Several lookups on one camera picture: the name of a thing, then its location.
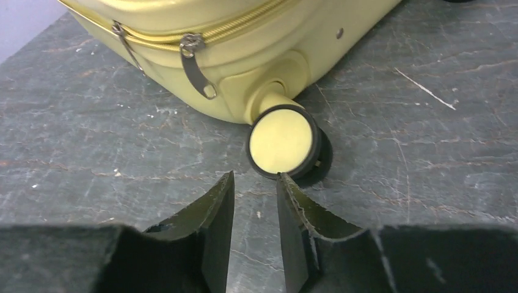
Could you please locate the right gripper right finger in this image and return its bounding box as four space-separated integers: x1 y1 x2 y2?
277 173 381 292

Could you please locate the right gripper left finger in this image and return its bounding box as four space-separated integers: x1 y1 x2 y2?
93 172 235 292

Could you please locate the yellow hard-shell suitcase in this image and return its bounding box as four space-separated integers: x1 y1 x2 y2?
64 1 398 186

